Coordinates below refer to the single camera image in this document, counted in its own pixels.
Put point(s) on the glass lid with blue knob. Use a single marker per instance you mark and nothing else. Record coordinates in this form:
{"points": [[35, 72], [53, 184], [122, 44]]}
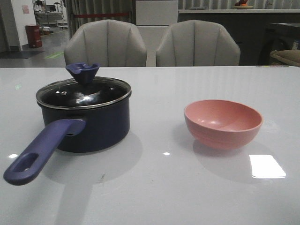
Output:
{"points": [[84, 90]]}

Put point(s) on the pink bowl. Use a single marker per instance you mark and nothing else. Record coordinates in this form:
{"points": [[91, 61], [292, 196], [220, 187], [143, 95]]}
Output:
{"points": [[222, 124]]}

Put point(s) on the dark blue saucepan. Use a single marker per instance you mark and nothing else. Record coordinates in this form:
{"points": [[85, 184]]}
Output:
{"points": [[77, 131]]}

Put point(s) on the left grey upholstered chair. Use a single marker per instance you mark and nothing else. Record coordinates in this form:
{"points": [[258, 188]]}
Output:
{"points": [[109, 43]]}

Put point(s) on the grey upholstered chair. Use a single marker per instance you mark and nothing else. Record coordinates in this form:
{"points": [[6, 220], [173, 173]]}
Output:
{"points": [[197, 43], [109, 43]]}

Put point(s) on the right grey upholstered chair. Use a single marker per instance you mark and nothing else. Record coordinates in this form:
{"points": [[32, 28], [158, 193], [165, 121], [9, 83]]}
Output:
{"points": [[197, 43]]}

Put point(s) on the white cabinet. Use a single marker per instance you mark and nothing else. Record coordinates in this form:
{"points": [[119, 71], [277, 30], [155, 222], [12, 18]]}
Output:
{"points": [[152, 17]]}

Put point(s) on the red barrier belt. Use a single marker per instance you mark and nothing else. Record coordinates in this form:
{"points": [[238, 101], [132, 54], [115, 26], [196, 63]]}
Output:
{"points": [[125, 14]]}

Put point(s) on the grey curtain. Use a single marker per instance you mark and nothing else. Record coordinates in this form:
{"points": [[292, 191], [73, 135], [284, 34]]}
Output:
{"points": [[79, 7]]}

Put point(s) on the dark counter with white top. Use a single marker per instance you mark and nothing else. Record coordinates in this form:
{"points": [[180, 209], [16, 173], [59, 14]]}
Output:
{"points": [[246, 26]]}

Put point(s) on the red bin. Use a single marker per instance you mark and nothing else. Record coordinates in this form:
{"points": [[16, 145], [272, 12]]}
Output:
{"points": [[33, 36]]}

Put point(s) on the fruit plate on counter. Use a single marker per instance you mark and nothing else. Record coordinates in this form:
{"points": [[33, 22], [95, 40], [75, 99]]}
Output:
{"points": [[242, 4]]}

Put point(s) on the beige cushion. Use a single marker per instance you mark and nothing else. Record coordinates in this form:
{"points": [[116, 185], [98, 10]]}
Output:
{"points": [[285, 58]]}

